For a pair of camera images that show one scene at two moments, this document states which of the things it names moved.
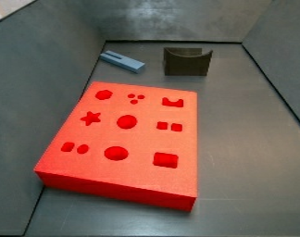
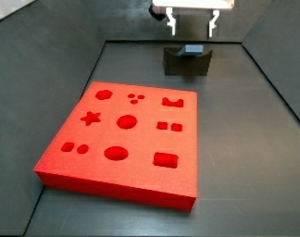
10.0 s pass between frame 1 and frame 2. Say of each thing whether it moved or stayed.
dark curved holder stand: stayed
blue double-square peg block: moved
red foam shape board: stayed
